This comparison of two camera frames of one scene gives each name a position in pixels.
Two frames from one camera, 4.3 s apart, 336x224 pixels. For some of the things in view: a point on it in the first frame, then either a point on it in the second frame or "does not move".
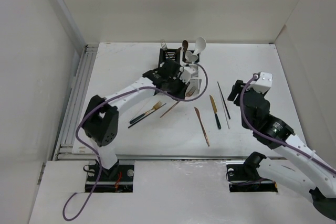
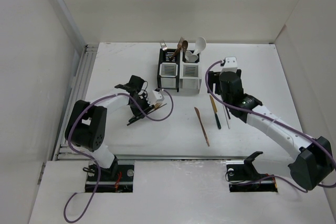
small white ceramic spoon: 200,45 does not move
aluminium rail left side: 80,84 does not move
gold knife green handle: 215,111 does not move
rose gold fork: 188,94 → 179,46
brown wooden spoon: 185,46 does not move
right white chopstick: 223,109 does not move
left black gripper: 180,93 → 137,113
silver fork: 164,48 does not move
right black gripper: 236,88 → 213,77
